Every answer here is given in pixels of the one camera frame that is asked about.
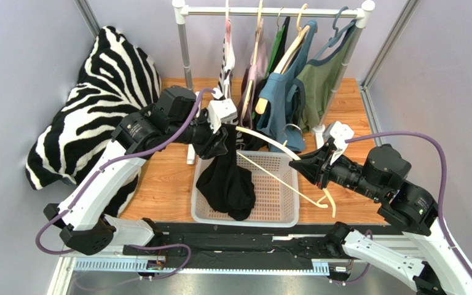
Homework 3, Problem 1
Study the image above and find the blue ribbed tank top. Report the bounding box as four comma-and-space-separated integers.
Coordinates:
256, 20, 318, 152

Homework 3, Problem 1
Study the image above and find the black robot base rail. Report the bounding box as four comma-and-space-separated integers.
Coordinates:
68, 221, 396, 273

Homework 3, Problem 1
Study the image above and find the white metal clothes rack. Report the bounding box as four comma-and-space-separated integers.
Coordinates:
171, 0, 376, 165

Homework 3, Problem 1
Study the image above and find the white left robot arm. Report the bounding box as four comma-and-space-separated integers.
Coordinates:
44, 86, 237, 256

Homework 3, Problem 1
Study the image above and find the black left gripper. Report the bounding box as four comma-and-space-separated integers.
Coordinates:
168, 108, 228, 160

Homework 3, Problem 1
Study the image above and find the white plastic laundry basket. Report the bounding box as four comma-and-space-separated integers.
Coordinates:
191, 151, 300, 228

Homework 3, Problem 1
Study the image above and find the black white striped tank top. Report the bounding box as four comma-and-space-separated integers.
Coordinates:
214, 18, 235, 100

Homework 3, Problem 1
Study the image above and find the wooden hanger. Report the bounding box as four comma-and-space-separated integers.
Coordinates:
254, 3, 311, 115

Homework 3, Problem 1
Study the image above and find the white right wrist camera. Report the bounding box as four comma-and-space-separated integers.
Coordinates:
323, 121, 355, 165

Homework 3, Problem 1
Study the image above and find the olive green tank top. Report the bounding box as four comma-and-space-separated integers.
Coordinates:
289, 20, 356, 133

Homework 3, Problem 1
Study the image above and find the pink lilac tank top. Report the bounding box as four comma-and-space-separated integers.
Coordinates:
237, 19, 269, 129

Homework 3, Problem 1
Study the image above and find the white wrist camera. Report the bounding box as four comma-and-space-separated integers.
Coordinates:
207, 99, 238, 134
323, 121, 355, 165

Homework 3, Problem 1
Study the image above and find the cream white hanger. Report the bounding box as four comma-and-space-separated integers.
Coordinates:
234, 123, 337, 218

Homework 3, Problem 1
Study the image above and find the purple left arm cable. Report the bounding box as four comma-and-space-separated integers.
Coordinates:
35, 87, 221, 256

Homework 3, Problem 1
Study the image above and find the blue grey hanger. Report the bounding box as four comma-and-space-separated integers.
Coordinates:
313, 6, 356, 60

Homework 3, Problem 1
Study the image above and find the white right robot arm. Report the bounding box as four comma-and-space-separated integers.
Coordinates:
290, 144, 472, 294

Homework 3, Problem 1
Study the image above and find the green hanger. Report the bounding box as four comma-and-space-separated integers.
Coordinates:
265, 15, 291, 78

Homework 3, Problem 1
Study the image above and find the beige hanger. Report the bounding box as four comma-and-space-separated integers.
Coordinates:
239, 0, 263, 125

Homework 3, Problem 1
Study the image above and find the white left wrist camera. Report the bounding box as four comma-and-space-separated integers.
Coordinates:
207, 99, 238, 134

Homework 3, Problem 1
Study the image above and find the zebra striped pillow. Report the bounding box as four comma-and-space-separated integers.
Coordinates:
25, 26, 162, 218

